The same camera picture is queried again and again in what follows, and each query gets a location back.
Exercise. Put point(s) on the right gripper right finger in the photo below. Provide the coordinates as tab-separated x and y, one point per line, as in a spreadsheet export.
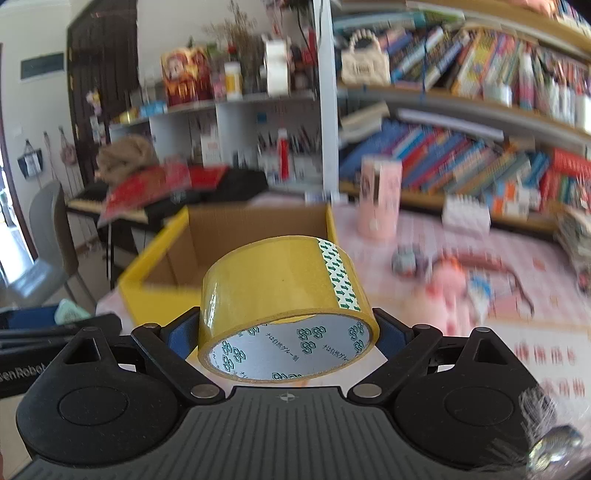
408	350

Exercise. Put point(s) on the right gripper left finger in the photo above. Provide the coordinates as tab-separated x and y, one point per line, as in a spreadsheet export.
165	350

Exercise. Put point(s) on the pink plush duck toy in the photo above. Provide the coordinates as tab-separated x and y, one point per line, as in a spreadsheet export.
442	301

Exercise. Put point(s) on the yellow tape roll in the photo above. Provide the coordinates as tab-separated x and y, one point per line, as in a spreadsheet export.
283	309

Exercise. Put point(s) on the blue packet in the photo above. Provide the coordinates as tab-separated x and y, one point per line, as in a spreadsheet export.
480	295

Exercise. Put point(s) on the yellow cardboard box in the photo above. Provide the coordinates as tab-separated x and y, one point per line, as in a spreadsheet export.
165	279

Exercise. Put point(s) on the grey chair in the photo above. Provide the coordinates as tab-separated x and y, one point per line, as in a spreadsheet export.
57	260

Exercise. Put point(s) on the pink cartoon desk mat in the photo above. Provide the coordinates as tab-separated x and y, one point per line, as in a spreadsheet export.
520	287

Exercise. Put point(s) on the pink cylindrical humidifier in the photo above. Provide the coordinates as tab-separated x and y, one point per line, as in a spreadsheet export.
380	197

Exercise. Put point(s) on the white quilted purse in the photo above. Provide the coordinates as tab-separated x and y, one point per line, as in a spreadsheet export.
466	214

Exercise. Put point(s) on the red patterned paper sheet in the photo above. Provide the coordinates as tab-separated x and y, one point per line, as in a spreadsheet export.
156	183

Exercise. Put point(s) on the black keyboard piano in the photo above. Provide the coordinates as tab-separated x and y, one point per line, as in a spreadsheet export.
238	185

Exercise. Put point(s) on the brown folded cloth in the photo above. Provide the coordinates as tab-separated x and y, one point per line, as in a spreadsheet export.
122	158

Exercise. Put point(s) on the stack of magazines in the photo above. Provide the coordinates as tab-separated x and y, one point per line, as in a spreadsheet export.
574	236

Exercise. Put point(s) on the white shelf unit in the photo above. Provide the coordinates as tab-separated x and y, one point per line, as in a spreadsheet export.
292	138

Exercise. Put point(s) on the wooden bookshelf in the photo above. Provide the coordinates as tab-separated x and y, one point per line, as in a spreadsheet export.
488	99

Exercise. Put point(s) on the red fortune god box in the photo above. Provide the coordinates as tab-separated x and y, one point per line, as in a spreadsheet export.
186	76

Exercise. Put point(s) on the grey toy camera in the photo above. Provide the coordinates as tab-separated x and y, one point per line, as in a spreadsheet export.
409	261

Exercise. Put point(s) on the cream pearl handle handbag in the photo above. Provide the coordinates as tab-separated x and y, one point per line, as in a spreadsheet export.
364	62

